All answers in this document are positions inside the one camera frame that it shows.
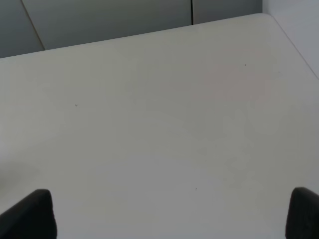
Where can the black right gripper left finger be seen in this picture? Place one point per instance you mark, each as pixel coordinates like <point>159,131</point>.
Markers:
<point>30,218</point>

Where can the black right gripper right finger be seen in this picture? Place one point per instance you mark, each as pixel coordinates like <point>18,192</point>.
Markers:
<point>303,215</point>

